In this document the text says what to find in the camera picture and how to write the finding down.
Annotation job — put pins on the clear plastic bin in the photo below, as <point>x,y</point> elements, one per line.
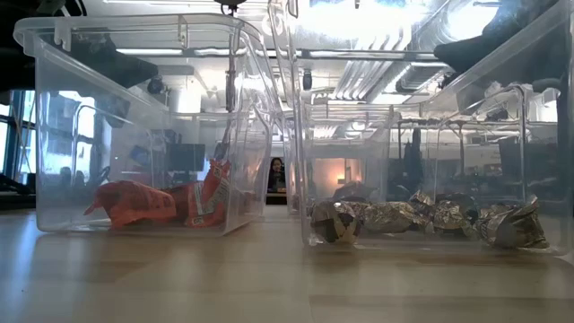
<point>134,134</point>
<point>359,134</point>
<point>403,238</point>

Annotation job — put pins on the orange candy pack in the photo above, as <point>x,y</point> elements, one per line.
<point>208,197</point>
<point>134,204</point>

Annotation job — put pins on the silver wrapper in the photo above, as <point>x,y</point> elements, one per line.
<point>334,222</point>

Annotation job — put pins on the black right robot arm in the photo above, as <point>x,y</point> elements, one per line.
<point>553,54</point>

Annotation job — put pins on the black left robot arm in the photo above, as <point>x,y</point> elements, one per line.
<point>18,67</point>

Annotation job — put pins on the black ceiling spotlight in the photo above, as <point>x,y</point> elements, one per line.
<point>154,85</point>
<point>307,80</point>

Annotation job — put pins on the large window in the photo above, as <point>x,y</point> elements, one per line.
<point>63,134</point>

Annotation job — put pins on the black computer monitor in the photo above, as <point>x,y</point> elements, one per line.
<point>520,157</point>
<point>186,157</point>

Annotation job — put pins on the black upright panel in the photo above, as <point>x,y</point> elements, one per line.
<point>567,157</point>

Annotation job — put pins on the person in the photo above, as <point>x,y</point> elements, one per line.
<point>275,172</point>

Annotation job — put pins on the silver ceiling air duct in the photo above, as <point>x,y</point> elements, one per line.
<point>381,76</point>

